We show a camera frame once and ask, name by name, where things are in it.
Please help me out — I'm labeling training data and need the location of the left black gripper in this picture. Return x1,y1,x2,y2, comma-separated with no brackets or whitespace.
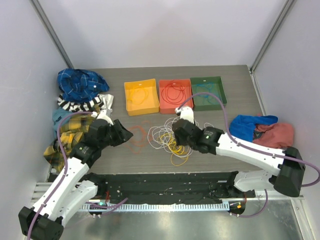
98,119,133,149

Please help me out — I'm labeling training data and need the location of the yellow thin cable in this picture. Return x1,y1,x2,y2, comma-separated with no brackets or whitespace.
158,132,193,167

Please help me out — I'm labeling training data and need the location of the orange thin cable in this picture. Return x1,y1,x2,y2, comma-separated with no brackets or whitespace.
124,120,151,154

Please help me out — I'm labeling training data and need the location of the white thin cable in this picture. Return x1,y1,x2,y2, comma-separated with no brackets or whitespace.
194,119,217,131

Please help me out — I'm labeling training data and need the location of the blue thin cable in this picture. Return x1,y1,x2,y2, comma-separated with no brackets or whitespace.
202,83,224,106
193,83,216,100

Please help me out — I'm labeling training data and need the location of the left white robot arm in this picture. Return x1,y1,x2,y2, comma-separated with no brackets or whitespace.
18,117,133,240

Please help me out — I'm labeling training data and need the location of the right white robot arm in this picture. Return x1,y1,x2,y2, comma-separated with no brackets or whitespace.
172,119,306,198

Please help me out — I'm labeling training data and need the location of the black white striped cloth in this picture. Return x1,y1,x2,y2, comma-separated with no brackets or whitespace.
57,94,114,113

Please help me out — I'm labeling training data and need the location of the yellow plastic bin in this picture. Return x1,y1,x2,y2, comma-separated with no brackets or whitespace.
124,78,160,116

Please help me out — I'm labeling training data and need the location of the red plastic bin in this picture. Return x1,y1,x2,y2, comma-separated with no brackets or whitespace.
158,79,192,114

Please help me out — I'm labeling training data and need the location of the yellow plaid shirt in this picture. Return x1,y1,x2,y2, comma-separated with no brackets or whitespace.
43,114,95,173

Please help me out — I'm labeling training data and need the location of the green plastic bin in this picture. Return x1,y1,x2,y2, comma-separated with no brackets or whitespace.
189,75,228,112

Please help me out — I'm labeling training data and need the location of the teal cloth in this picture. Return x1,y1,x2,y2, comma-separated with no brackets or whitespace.
52,107,72,139

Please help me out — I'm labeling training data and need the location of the blue cloth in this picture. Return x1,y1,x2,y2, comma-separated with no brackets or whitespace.
229,115,278,142

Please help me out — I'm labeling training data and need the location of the blue plaid shirt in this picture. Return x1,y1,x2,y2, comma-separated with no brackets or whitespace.
57,68,110,103

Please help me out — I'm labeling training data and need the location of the salmon pink cloth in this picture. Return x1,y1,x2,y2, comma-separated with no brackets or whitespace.
253,122,294,149

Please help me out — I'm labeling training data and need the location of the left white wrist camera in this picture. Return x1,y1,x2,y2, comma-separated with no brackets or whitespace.
90,109,114,125

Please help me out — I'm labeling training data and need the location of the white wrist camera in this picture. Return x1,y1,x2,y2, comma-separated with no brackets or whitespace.
90,109,114,125
175,106,195,124

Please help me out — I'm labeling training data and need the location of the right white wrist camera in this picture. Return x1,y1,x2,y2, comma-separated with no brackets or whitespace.
175,106,195,124

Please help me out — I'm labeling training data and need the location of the yellow cable in bin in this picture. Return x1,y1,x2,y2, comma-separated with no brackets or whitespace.
126,84,150,104

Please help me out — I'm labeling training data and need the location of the dark red cable in bin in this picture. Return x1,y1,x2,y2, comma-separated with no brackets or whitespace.
161,82,186,105

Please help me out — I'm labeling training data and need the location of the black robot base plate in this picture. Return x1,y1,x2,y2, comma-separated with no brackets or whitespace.
81,171,256,205

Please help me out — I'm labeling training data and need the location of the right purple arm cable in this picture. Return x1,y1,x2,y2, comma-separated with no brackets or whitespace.
178,91,320,188

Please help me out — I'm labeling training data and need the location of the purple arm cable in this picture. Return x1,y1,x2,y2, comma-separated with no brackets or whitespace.
178,91,320,188
26,110,98,240

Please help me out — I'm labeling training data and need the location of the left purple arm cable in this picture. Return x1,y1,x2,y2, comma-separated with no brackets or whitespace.
26,110,98,240

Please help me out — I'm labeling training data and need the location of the white slotted cable duct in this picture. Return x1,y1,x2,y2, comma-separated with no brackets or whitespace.
79,202,230,212

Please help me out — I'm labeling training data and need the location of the left aluminium frame post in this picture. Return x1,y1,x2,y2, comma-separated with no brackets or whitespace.
29,0,74,69

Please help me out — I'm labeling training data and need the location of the aluminium frame post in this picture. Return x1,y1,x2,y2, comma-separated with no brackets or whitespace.
29,0,74,69
249,0,297,73

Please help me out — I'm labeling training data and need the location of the right aluminium frame post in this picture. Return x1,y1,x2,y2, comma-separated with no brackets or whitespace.
249,0,297,73

